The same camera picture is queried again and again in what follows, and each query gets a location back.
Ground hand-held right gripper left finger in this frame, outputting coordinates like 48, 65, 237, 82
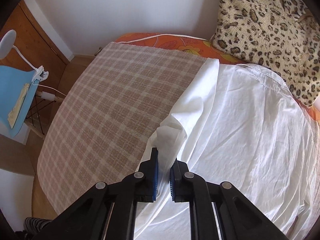
32, 148, 159, 240

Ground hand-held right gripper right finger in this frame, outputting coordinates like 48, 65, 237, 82
169, 158, 288, 240

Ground white shirt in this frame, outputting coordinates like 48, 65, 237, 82
134, 59, 317, 240

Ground beige plaid blanket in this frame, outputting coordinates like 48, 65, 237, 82
37, 41, 208, 218

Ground striped pants leg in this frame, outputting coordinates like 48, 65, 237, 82
24, 217, 53, 240

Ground orange floral bed sheet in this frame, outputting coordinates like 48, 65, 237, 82
114, 32, 320, 130

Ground cream cloth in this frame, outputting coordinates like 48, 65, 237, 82
7, 83, 31, 128

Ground leopard print cushion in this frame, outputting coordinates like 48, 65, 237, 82
211, 0, 320, 109

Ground wooden door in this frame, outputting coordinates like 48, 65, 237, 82
0, 0, 71, 68

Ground white clip-on lamp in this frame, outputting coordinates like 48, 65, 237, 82
0, 29, 50, 84

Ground white charger with cable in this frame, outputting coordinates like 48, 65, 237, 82
37, 84, 67, 102

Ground white cable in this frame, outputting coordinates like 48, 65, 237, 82
122, 34, 210, 44

